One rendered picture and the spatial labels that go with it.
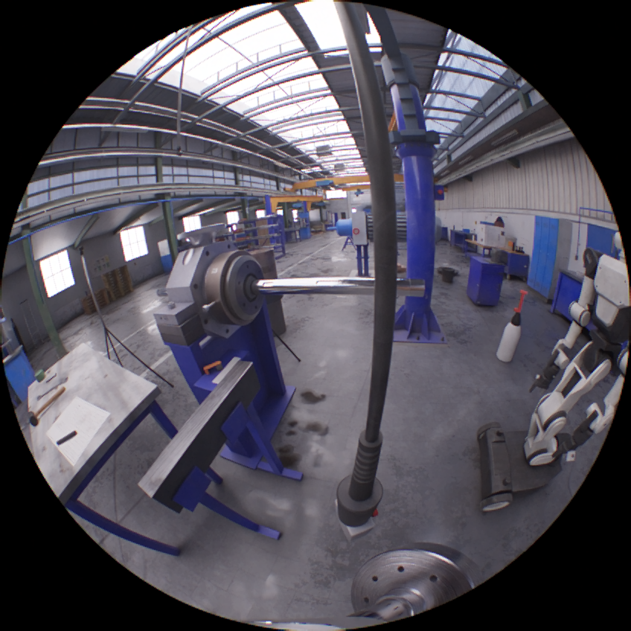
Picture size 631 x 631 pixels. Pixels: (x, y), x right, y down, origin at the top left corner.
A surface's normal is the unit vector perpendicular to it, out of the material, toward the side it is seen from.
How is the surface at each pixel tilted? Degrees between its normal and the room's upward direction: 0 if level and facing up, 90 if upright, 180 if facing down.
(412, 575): 49
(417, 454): 0
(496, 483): 45
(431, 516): 0
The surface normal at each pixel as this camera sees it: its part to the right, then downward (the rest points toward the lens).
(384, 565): -0.80, -0.46
